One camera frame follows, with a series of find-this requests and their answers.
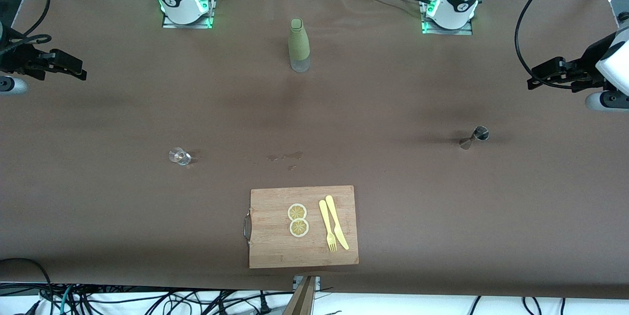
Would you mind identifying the steel cone jigger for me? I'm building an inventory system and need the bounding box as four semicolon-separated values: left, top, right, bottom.
459;126;490;150

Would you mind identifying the clear glass measuring cup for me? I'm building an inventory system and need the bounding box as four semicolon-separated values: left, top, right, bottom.
169;147;192;166

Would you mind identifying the brown table cover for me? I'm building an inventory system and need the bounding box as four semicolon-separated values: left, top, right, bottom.
0;0;629;300

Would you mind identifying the green sleeved glass bottle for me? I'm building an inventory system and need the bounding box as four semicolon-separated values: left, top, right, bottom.
288;18;311;73

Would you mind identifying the yellow plastic knife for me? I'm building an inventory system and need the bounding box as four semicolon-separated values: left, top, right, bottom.
325;195;350;251

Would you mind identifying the yellow plastic fork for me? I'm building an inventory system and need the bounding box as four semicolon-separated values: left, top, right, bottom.
318;200;338;253

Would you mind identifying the wooden cutting board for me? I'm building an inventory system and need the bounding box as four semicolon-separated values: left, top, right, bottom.
243;185;359;269

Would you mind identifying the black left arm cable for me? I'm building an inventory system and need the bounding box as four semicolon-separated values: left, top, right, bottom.
515;0;576;90

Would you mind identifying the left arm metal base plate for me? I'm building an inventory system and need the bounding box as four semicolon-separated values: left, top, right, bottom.
421;0;474;35

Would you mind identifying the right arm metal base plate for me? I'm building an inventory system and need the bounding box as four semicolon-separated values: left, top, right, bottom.
162;0;215;29

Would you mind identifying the thick black floor cable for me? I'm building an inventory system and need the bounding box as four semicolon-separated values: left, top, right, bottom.
0;258;56;315

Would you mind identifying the green floor cable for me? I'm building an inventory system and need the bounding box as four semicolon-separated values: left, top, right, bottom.
58;286;72;315

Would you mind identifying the camera stand post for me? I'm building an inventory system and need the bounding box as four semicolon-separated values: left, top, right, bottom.
284;276;321;315

